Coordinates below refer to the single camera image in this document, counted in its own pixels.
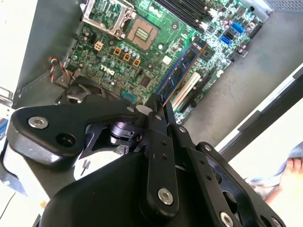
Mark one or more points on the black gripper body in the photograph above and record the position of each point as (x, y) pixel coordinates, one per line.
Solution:
(106, 201)

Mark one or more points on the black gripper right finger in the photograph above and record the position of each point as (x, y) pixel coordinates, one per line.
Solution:
(203, 170)

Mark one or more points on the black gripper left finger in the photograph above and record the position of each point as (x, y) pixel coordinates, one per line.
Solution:
(35, 142)

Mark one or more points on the blue RAM stick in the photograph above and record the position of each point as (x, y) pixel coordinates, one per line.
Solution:
(184, 61)

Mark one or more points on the person's bare hand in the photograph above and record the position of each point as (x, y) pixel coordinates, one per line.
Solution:
(291, 179)

